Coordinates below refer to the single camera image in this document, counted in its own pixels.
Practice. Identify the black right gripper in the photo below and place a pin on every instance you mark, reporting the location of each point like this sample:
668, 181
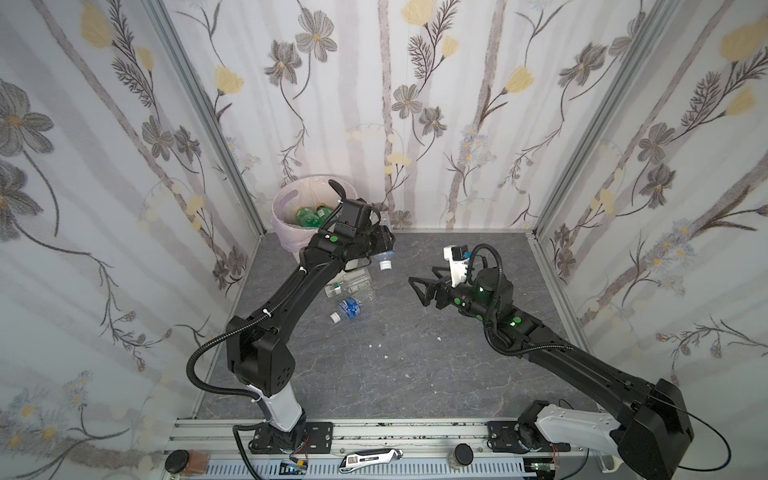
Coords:
441, 290

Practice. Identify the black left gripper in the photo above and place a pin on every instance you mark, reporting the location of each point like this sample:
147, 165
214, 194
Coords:
377, 238

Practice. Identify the clear bottle blue label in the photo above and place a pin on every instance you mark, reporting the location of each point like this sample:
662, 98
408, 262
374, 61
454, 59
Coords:
384, 260

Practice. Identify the green soda bottle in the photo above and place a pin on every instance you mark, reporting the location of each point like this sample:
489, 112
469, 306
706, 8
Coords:
306, 217
323, 213

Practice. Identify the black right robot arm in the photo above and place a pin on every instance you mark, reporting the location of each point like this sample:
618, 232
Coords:
645, 425

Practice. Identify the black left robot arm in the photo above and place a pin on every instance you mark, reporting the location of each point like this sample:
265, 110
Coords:
257, 345

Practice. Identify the cream bin with pink liner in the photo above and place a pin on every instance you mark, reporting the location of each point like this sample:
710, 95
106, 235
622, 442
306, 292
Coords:
297, 209

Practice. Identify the clear bottle white cap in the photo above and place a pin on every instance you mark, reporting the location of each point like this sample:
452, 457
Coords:
357, 283

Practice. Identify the small blue label bottle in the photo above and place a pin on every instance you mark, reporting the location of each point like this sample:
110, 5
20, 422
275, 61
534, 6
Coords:
347, 309

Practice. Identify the silver adjustable wrench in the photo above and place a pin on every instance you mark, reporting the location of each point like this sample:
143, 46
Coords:
362, 459

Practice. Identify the white vegetable peeler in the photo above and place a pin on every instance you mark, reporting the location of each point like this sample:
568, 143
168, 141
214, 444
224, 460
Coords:
609, 464

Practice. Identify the black lid brown jar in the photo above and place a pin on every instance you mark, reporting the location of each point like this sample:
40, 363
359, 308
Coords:
187, 462

